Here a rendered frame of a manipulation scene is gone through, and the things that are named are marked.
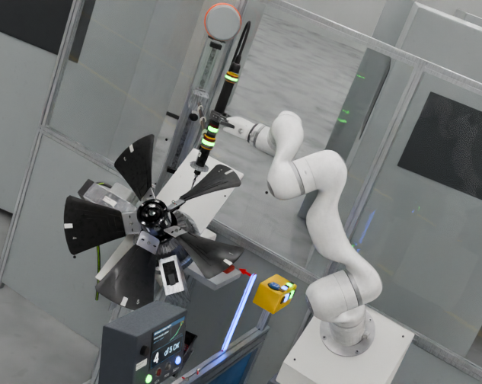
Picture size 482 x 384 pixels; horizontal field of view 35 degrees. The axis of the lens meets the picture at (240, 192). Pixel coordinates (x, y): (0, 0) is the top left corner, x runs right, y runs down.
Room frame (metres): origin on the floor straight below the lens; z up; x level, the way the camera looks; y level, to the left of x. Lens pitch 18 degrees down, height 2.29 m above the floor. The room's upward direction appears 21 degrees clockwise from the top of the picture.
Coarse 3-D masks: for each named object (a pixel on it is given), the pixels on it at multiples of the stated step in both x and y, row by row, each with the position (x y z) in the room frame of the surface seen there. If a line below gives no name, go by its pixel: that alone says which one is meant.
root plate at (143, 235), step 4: (140, 232) 2.60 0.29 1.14; (144, 232) 2.61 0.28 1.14; (140, 236) 2.59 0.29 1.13; (144, 236) 2.60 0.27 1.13; (148, 236) 2.62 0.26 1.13; (152, 236) 2.63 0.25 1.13; (140, 240) 2.58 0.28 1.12; (144, 240) 2.60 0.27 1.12; (148, 240) 2.61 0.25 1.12; (152, 240) 2.62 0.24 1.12; (156, 240) 2.63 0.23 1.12; (136, 244) 2.57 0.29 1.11; (140, 244) 2.58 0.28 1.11; (144, 244) 2.59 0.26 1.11; (152, 244) 2.62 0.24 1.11; (156, 244) 2.63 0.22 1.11; (148, 248) 2.60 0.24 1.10; (152, 248) 2.61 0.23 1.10; (156, 248) 2.62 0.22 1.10; (152, 252) 2.60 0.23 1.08
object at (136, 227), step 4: (128, 212) 2.66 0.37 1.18; (132, 212) 2.66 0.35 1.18; (136, 212) 2.66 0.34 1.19; (124, 216) 2.66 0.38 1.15; (128, 216) 2.66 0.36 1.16; (132, 216) 2.66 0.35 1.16; (124, 220) 2.66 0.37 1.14; (128, 220) 2.66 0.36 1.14; (132, 220) 2.66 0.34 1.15; (136, 220) 2.66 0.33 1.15; (124, 224) 2.66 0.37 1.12; (128, 224) 2.66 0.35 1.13; (132, 224) 2.66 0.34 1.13; (136, 224) 2.66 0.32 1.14; (124, 228) 2.66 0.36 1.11; (128, 228) 2.66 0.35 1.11; (132, 228) 2.67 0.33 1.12; (136, 228) 2.67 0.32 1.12; (140, 228) 2.67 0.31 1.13; (128, 232) 2.67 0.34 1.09; (132, 232) 2.67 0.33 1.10; (136, 232) 2.67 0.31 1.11
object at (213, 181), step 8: (216, 168) 2.87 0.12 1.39; (224, 168) 2.85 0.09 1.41; (208, 176) 2.84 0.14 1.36; (216, 176) 2.81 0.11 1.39; (224, 176) 2.79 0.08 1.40; (232, 176) 2.77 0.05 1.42; (200, 184) 2.79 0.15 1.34; (208, 184) 2.75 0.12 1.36; (216, 184) 2.74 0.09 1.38; (224, 184) 2.73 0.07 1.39; (232, 184) 2.72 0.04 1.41; (240, 184) 2.72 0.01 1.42; (192, 192) 2.74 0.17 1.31; (200, 192) 2.71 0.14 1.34; (208, 192) 2.70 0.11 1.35; (184, 200) 2.68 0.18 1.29
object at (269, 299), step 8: (264, 280) 2.76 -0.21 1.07; (272, 280) 2.78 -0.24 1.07; (280, 280) 2.81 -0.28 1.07; (288, 280) 2.84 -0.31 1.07; (264, 288) 2.71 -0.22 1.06; (272, 288) 2.71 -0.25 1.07; (280, 288) 2.74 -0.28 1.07; (288, 288) 2.77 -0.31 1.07; (256, 296) 2.72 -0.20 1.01; (264, 296) 2.70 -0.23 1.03; (272, 296) 2.69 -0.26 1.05; (280, 296) 2.68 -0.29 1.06; (256, 304) 2.71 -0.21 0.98; (264, 304) 2.70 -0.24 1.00; (272, 304) 2.69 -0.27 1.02; (280, 304) 2.72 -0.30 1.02; (272, 312) 2.68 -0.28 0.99
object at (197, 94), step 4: (196, 88) 3.28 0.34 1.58; (192, 92) 3.25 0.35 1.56; (196, 92) 3.23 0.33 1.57; (200, 92) 3.26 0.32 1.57; (204, 92) 3.29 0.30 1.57; (192, 96) 3.21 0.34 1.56; (196, 96) 3.19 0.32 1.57; (200, 96) 3.19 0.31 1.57; (204, 96) 3.21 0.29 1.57; (208, 96) 3.24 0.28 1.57; (192, 100) 3.19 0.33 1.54; (196, 100) 3.19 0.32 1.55; (200, 100) 3.20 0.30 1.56; (204, 100) 3.20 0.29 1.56; (208, 100) 3.20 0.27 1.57; (188, 104) 3.23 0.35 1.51; (192, 104) 3.19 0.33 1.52; (196, 104) 3.19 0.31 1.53; (204, 104) 3.20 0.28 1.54; (192, 108) 3.19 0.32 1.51; (196, 108) 3.19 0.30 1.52; (204, 108) 3.20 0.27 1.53
